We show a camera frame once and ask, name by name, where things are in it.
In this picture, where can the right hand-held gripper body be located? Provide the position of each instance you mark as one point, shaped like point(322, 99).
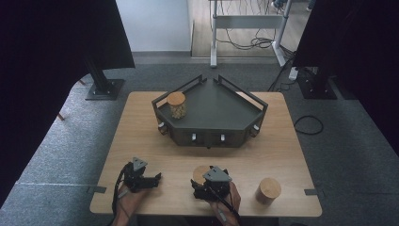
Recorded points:
point(218, 186)

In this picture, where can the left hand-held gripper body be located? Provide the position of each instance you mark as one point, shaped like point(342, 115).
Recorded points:
point(135, 179)

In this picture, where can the wooden-lid glass jar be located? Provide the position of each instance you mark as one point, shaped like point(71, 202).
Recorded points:
point(269, 188)
point(199, 174)
point(176, 99)

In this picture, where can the black metal corner shelf rack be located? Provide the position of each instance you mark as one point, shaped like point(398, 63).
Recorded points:
point(216, 108)

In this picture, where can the person's right hand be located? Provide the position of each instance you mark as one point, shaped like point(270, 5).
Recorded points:
point(230, 205)

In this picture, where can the person's left hand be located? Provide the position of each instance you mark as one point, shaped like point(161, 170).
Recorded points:
point(128, 202)

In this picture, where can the grey tape piece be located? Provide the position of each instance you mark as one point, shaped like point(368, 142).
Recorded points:
point(313, 191)
point(96, 189)

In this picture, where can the black metal stand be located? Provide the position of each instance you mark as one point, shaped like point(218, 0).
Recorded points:
point(316, 86)
point(105, 89)

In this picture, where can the short reddish-brown stick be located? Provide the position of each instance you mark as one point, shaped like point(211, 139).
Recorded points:
point(81, 82)
point(60, 117)

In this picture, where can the white power strip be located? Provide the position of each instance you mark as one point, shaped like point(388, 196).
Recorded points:
point(293, 73)

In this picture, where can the black curtain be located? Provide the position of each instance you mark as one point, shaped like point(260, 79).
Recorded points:
point(360, 47)
point(40, 62)

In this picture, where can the white desk frame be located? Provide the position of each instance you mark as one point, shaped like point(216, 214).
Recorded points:
point(247, 22)

